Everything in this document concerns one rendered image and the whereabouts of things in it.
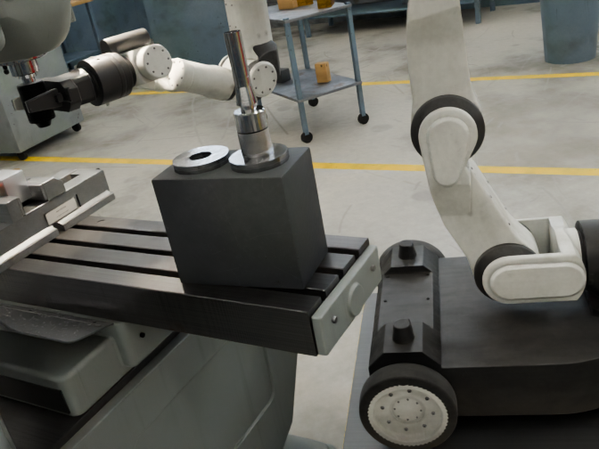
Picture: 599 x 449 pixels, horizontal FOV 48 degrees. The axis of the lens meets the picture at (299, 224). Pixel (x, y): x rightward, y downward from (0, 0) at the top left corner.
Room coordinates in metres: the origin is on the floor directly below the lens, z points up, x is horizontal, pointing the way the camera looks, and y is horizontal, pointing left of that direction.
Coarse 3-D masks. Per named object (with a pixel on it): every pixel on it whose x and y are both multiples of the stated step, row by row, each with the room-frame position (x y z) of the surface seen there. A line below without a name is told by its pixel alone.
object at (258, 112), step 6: (258, 108) 0.95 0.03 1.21; (264, 108) 0.95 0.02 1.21; (234, 114) 0.94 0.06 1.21; (240, 114) 0.93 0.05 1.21; (246, 114) 0.93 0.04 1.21; (252, 114) 0.93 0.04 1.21; (258, 114) 0.93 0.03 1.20; (264, 114) 0.94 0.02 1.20; (240, 120) 0.93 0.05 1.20; (246, 120) 0.93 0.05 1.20
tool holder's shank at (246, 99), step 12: (228, 36) 0.94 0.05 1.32; (240, 36) 0.94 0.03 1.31; (228, 48) 0.94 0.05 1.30; (240, 48) 0.94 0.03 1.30; (240, 60) 0.94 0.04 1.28; (240, 72) 0.94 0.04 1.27; (240, 84) 0.94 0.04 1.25; (240, 96) 0.94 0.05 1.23; (252, 96) 0.94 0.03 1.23; (240, 108) 0.95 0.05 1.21; (252, 108) 0.94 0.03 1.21
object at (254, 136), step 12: (252, 120) 0.93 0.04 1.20; (264, 120) 0.94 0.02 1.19; (240, 132) 0.94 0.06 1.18; (252, 132) 0.93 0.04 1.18; (264, 132) 0.93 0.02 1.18; (240, 144) 0.94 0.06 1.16; (252, 144) 0.93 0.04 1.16; (264, 144) 0.93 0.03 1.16; (252, 156) 0.93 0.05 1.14; (264, 156) 0.93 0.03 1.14
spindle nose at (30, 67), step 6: (36, 60) 1.20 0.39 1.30; (12, 66) 1.18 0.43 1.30; (18, 66) 1.18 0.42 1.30; (24, 66) 1.18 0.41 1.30; (30, 66) 1.19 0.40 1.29; (36, 66) 1.20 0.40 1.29; (12, 72) 1.19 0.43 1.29; (18, 72) 1.18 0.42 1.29; (24, 72) 1.18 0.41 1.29; (30, 72) 1.18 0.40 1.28
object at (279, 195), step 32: (192, 160) 0.98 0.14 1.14; (224, 160) 0.97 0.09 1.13; (256, 160) 0.92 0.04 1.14; (288, 160) 0.93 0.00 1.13; (160, 192) 0.96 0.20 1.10; (192, 192) 0.94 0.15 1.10; (224, 192) 0.91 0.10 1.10; (256, 192) 0.89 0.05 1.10; (288, 192) 0.88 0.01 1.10; (192, 224) 0.94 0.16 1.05; (224, 224) 0.92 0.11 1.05; (256, 224) 0.89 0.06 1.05; (288, 224) 0.87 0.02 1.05; (320, 224) 0.96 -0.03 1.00; (192, 256) 0.95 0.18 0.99; (224, 256) 0.92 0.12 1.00; (256, 256) 0.90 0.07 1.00; (288, 256) 0.88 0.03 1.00; (320, 256) 0.94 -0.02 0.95; (288, 288) 0.88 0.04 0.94
